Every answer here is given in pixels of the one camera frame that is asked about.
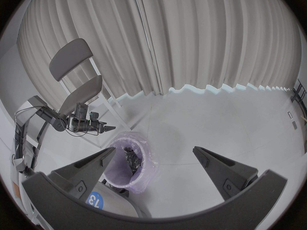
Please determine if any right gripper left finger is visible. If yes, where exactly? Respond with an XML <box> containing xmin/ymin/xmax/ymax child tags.
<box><xmin>47</xmin><ymin>147</ymin><xmax>116</xmax><ymax>202</ymax></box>

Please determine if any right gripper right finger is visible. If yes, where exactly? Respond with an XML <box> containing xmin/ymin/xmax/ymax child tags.
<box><xmin>193</xmin><ymin>146</ymin><xmax>259</xmax><ymax>202</ymax></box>

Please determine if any black plastic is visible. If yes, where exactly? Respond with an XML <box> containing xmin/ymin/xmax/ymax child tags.
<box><xmin>123</xmin><ymin>147</ymin><xmax>142</xmax><ymax>174</ymax></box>

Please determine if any purple plastic bag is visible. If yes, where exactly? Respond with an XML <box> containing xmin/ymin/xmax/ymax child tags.
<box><xmin>106</xmin><ymin>132</ymin><xmax>159</xmax><ymax>195</ymax></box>

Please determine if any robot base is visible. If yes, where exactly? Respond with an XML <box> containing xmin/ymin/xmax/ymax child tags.
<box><xmin>12</xmin><ymin>169</ymin><xmax>152</xmax><ymax>228</ymax></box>

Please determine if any white trash bin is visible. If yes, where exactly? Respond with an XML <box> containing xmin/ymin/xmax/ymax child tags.
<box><xmin>103</xmin><ymin>138</ymin><xmax>150</xmax><ymax>189</ymax></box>

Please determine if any grey chair with white legs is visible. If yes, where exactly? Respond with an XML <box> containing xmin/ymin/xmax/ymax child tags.
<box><xmin>49</xmin><ymin>38</ymin><xmax>132</xmax><ymax>149</ymax></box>

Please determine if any white curtain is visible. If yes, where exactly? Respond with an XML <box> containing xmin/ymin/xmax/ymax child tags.
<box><xmin>16</xmin><ymin>0</ymin><xmax>165</xmax><ymax>105</ymax></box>
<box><xmin>134</xmin><ymin>0</ymin><xmax>303</xmax><ymax>93</ymax></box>

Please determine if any black metal frame stand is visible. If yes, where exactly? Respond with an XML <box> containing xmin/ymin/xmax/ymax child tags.
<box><xmin>291</xmin><ymin>79</ymin><xmax>307</xmax><ymax>110</ymax></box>

